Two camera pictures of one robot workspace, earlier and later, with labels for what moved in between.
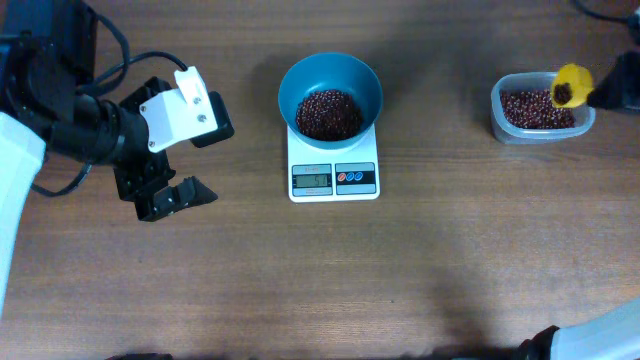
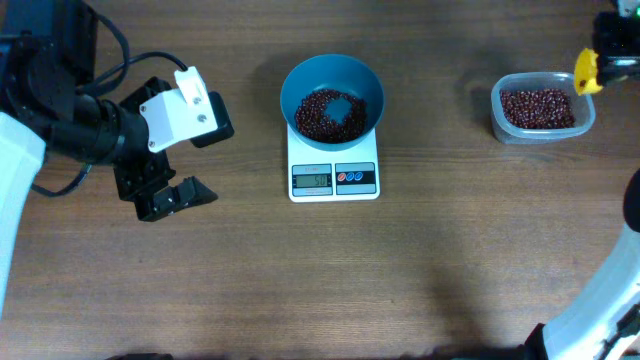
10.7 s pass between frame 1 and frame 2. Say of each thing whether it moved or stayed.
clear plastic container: stayed
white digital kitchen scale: stayed
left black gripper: stayed
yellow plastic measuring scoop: moved
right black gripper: moved
